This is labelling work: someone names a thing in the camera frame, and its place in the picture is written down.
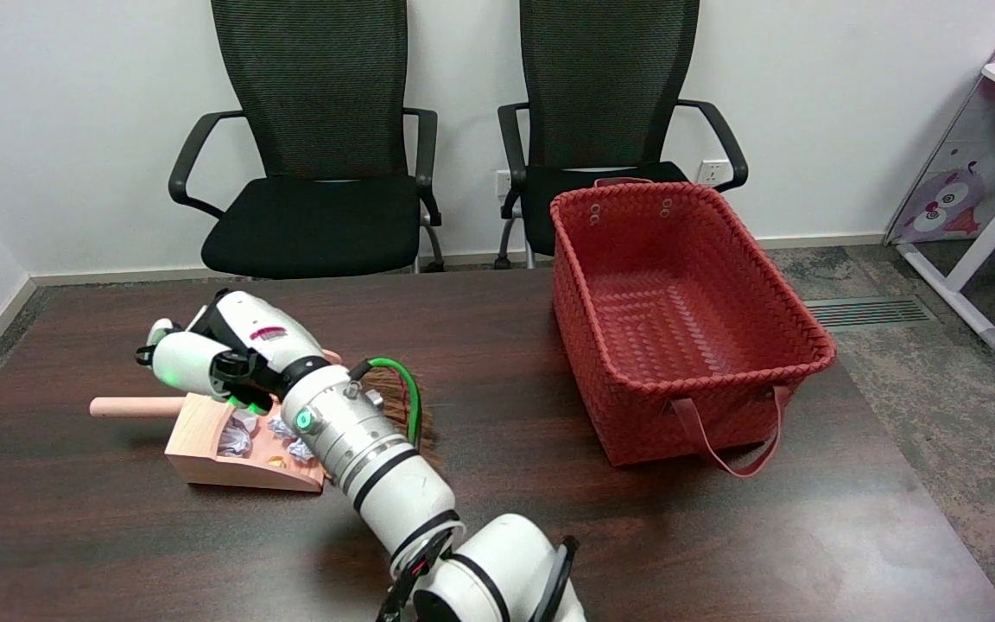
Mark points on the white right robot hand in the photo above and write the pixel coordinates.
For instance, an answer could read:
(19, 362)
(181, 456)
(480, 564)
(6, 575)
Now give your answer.
(247, 333)

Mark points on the white paper ball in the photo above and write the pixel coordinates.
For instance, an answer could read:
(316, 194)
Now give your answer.
(277, 425)
(235, 441)
(299, 449)

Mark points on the brown straw hand broom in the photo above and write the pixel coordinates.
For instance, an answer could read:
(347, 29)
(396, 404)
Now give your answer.
(394, 402)

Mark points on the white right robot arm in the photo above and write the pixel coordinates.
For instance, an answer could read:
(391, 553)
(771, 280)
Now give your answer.
(394, 492)

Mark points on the wooden dustpan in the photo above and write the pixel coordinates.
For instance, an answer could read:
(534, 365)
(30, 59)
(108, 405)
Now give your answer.
(204, 449)

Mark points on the black mesh office chair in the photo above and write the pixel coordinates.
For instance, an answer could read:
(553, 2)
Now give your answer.
(316, 225)
(610, 69)

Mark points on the red woven basket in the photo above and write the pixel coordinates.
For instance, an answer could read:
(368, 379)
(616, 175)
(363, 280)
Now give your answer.
(679, 320)

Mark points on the metal floor vent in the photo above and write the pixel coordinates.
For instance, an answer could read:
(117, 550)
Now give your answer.
(869, 313)

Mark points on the pink owl print panel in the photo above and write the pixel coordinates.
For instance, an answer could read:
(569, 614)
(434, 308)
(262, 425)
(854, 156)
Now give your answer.
(964, 173)

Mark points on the white wall outlet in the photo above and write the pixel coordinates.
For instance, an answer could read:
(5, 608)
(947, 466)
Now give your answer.
(503, 182)
(711, 171)

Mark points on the white desk frame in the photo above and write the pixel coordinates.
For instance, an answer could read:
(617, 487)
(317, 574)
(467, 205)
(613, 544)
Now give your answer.
(981, 250)

